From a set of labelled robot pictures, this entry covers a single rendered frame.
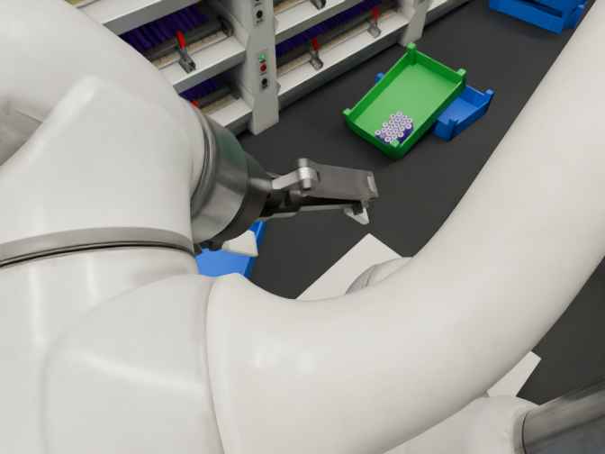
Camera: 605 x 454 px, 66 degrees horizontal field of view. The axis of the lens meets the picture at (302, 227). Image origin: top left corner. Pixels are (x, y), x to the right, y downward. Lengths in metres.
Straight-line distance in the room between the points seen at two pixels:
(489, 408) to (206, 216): 0.33
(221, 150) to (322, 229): 0.93
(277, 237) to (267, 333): 1.04
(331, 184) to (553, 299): 0.24
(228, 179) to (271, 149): 1.12
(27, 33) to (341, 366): 0.15
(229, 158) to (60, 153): 0.13
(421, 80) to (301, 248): 0.67
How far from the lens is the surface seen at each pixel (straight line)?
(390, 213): 1.26
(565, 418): 0.45
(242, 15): 1.24
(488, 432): 0.48
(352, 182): 0.41
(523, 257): 0.17
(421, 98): 1.50
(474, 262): 0.17
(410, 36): 1.87
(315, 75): 1.53
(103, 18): 1.07
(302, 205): 0.40
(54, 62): 0.20
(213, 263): 1.16
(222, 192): 0.29
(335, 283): 0.84
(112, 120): 0.20
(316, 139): 1.44
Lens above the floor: 0.97
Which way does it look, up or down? 53 degrees down
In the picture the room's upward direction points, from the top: straight up
